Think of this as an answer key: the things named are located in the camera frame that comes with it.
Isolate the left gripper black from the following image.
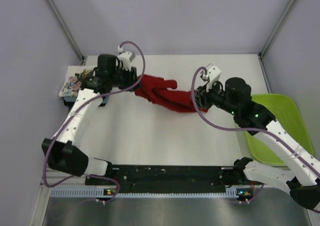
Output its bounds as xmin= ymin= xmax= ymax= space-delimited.
xmin=108 ymin=63 xmax=141 ymax=92

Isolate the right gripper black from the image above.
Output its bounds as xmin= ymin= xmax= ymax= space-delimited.
xmin=190 ymin=78 xmax=239 ymax=115

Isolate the red t shirt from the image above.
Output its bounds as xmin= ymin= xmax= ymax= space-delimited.
xmin=134 ymin=75 xmax=196 ymax=113

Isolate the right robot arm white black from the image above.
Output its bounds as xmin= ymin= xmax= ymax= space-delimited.
xmin=191 ymin=77 xmax=320 ymax=213

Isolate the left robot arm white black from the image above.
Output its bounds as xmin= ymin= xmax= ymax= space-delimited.
xmin=41 ymin=51 xmax=138 ymax=184

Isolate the white floral folded t shirt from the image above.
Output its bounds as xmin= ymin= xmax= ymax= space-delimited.
xmin=58 ymin=65 xmax=95 ymax=97

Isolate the green plastic bin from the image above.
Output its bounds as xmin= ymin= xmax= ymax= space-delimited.
xmin=244 ymin=94 xmax=315 ymax=166

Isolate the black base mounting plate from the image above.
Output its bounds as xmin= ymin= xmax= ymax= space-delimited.
xmin=84 ymin=163 xmax=251 ymax=193

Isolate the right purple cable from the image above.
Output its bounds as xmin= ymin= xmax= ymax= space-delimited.
xmin=191 ymin=67 xmax=320 ymax=203

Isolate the purple cable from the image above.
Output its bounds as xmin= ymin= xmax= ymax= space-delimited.
xmin=42 ymin=40 xmax=146 ymax=204
xmin=191 ymin=67 xmax=320 ymax=203

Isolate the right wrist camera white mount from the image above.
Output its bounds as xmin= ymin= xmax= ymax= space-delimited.
xmin=200 ymin=64 xmax=222 ymax=92

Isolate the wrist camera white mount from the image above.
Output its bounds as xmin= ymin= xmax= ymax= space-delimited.
xmin=117 ymin=46 xmax=136 ymax=70
xmin=200 ymin=64 xmax=222 ymax=92

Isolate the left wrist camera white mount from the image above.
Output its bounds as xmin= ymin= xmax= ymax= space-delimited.
xmin=117 ymin=46 xmax=136 ymax=70

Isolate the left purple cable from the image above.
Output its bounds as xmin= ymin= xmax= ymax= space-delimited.
xmin=42 ymin=40 xmax=146 ymax=204

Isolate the right corner aluminium post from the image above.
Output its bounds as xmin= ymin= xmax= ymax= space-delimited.
xmin=258 ymin=0 xmax=299 ymax=60

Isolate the corner aluminium post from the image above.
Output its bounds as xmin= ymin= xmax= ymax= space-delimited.
xmin=44 ymin=0 xmax=85 ymax=61
xmin=258 ymin=0 xmax=299 ymax=60

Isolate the left corner aluminium post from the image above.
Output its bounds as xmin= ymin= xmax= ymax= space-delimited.
xmin=44 ymin=0 xmax=85 ymax=61

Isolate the white slotted cable duct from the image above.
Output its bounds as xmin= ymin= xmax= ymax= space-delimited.
xmin=50 ymin=187 xmax=253 ymax=198

